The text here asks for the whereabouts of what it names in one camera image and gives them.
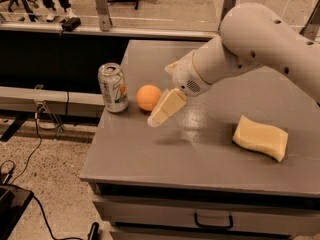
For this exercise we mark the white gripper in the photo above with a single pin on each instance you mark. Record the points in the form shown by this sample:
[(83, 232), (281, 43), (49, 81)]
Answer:
[(184, 73)]

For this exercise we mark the orange fruit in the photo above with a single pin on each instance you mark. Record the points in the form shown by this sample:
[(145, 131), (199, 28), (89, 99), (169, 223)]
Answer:
[(147, 97)]

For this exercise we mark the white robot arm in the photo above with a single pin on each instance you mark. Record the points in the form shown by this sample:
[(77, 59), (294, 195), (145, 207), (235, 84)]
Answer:
[(250, 35)]

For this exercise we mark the yellow sponge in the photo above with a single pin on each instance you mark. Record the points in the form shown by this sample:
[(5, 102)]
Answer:
[(263, 138)]

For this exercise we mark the silver soda can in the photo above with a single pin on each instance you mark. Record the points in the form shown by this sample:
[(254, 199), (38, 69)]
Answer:
[(113, 87)]

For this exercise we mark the black power adapter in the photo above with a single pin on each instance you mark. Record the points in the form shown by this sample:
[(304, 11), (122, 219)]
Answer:
[(71, 24)]

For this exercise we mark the black box on floor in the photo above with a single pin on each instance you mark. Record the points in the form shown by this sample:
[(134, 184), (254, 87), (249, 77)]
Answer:
[(13, 202)]

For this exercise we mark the right metal bracket post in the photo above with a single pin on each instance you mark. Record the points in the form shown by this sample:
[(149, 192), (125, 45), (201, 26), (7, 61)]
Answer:
[(227, 5)]

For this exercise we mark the metal bracket post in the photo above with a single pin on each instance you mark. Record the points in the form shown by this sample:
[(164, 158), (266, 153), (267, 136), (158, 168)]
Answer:
[(105, 22), (227, 5)]

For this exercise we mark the left metal bracket post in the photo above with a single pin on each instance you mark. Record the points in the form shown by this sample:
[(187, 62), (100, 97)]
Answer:
[(105, 22)]

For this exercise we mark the grey drawer with black handle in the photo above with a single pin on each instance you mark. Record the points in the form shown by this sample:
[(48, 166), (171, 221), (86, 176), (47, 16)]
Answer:
[(208, 216)]

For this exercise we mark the grey metal rail beam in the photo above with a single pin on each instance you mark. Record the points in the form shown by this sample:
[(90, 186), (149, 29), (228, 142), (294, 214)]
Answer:
[(79, 104)]

